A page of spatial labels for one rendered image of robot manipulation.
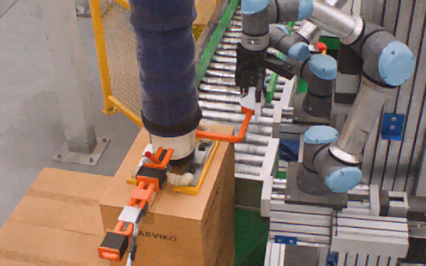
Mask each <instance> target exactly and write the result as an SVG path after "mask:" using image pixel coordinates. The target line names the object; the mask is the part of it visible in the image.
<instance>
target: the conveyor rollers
mask: <svg viewBox="0 0 426 266"><path fill-rule="evenodd" d="M241 6H242V0H240V2H239V4H238V5H237V8H236V10H235V12H234V14H233V15H232V18H231V20H230V22H229V24H228V25H227V28H226V31H225V33H224V35H223V36H222V38H221V41H220V43H219V45H218V46H217V48H216V51H215V53H214V55H213V56H212V58H211V60H210V63H209V65H208V67H207V68H206V70H205V74H204V76H203V77H202V79H201V81H200V84H199V86H198V87H197V89H198V97H199V104H200V109H202V112H203V117H202V119H201V121H203V122H205V123H210V124H217V125H230V126H235V132H239V131H240V129H241V127H242V124H238V123H243V121H244V119H245V116H246V114H244V113H242V106H241V104H240V94H241V91H240V87H239V86H235V69H236V64H237V53H236V47H237V42H242V11H241ZM302 21H303V19H300V20H299V21H298V20H296V22H295V25H294V28H300V27H301V24H302ZM268 53H270V54H272V55H274V56H278V54H279V51H277V50H276V49H274V48H273V47H271V48H268ZM271 75H272V71H270V70H269V69H267V68H266V77H265V85H266V87H267V88H268V85H269V80H270V78H271ZM285 81H286V78H284V77H282V76H279V79H278V82H277V84H276V88H275V90H274V96H273V98H272V101H271V104H269V103H265V106H264V108H263V109H262V114H261V115H260V116H263V117H260V116H259V117H258V119H257V120H255V116H254V115H255V114H253V115H252V118H251V119H250V122H249V125H248V128H247V130H246V133H247V134H245V136H244V137H243V140H242V141H239V142H241V143H247V144H241V143H235V152H239V153H245V154H252V155H259V156H265V153H266V151H267V147H266V146H267V145H268V144H269V138H270V137H269V136H271V132H272V121H273V114H274V106H275V105H276V104H278V105H280V100H281V96H282V93H283V90H284V87H285ZM206 101H207V102H206ZM203 109H205V110H203ZM210 110H212V111H210ZM217 111H220V112H217ZM225 112H226V113H225ZM232 113H234V114H232ZM268 117H270V118H268ZM203 119H207V120H203ZM218 120H221V121H218ZM224 121H228V122H224ZM232 122H235V123H232ZM260 125H263V126H260ZM266 126H270V127H266ZM249 134H253V135H249ZM256 135H260V136H256ZM248 144H254V145H261V146H254V145H248ZM263 162H264V157H256V156H249V155H243V154H236V153H235V164H239V165H245V164H246V166H249V165H252V167H253V166H259V167H262V166H263ZM235 173H239V174H245V175H251V176H258V177H259V176H260V173H261V169H260V168H248V167H241V166H235Z"/></svg>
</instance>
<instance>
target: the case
mask: <svg viewBox="0 0 426 266"><path fill-rule="evenodd" d="M207 124H209V125H211V127H212V129H213V132H214V133H220V134H227V135H233V136H234V135H235V126H230V125H217V124H210V123H207ZM148 141H149V138H148V131H147V130H146V129H145V128H144V126H142V127H141V130H140V131H139V133H138V135H137V137H136V138H135V140H134V142H133V143H132V145H131V147H130V149H129V151H128V152H127V154H126V155H125V158H124V160H123V161H122V163H121V164H120V167H119V168H118V170H117V172H116V174H115V175H114V179H113V180H112V182H111V184H110V186H109V187H108V189H107V191H106V192H105V194H104V197H103V198H102V199H101V201H100V203H99V206H100V211H101V216H102V221H103V226H104V235H105V236H106V234H107V229H110V230H114V229H115V227H116V225H117V224H118V222H119V221H118V219H119V217H120V214H121V213H122V211H123V209H124V208H125V206H126V205H128V204H129V202H130V199H131V193H132V191H133V189H134V188H136V187H137V186H136V185H135V184H128V183H127V182H126V179H127V178H128V176H129V174H130V172H131V170H132V168H133V167H134V166H135V164H136V162H137V160H138V158H139V156H140V155H141V153H142V151H143V150H144V148H145V146H146V144H147V143H148ZM173 187H174V185H172V184H166V183H165V184H164V186H163V188H162V190H159V193H157V192H152V195H151V197H152V198H151V201H150V203H149V208H150V209H149V211H148V212H147V214H146V216H143V219H142V221H141V224H140V225H139V227H138V233H137V238H136V244H137V250H136V258H135V262H133V261H132V264H131V266H212V265H213V262H214V259H215V256H216V252H217V249H218V247H219V244H220V241H221V237H222V234H223V231H224V228H225V225H226V221H227V218H228V215H229V212H230V209H231V207H232V202H233V199H234V196H235V142H231V141H220V143H219V146H218V147H217V149H216V153H215V155H214V157H213V159H212V163H211V165H210V168H209V170H208V172H207V174H206V176H205V180H204V182H203V183H202V186H201V188H200V191H199V193H198V195H193V194H184V193H179V192H174V191H173ZM129 248H130V245H129V247H128V248H127V250H126V251H125V254H124V256H123V258H122V259H121V261H120V262H117V261H112V260H110V261H109V263H110V266H126V265H127V260H128V256H129Z"/></svg>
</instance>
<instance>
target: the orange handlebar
mask: <svg viewBox="0 0 426 266"><path fill-rule="evenodd" d="M252 115H253V109H250V108H248V111H247V114H246V116H245V119H244V121H243V123H242V127H241V129H240V131H239V133H238V136H233V135H227V134H220V133H214V132H208V131H202V130H197V131H196V137H201V138H207V139H213V140H220V141H231V142H237V143H238V142H239V141H242V140H243V137H244V136H245V133H246V130H247V128H248V125H249V122H250V119H251V118H252ZM162 150H163V148H162V147H161V146H159V147H158V149H157V151H156V153H155V155H154V156H155V157H156V158H157V159H158V158H159V157H160V155H161V153H162ZM172 153H173V148H168V150H167V152H166V154H165V156H164V158H163V160H162V161H161V163H160V165H165V167H166V165H167V163H168V160H169V158H170V157H171V155H172ZM144 186H145V184H144V183H143V182H142V181H140V182H139V183H138V185H137V187H136V188H134V189H133V191H132V193H131V199H130V202H129V204H128V206H133V207H134V206H135V204H138V205H139V207H138V208H141V209H143V208H144V206H145V204H146V202H147V201H148V202H149V203H150V201H151V198H152V197H151V195H152V192H153V190H154V189H155V187H156V186H155V184H150V185H149V187H148V189H147V190H143V188H144ZM124 224H125V223H124V222H123V221H119V222H118V224H117V225H116V227H115V229H114V231H121V230H122V228H123V226H124ZM134 226H135V224H134V223H130V224H129V225H128V227H127V229H126V231H125V232H128V234H129V239H130V236H131V234H132V232H133V231H134ZM129 239H128V240H129ZM102 255H103V257H104V258H105V259H107V260H116V259H117V258H119V256H118V255H117V254H114V253H107V252H102Z"/></svg>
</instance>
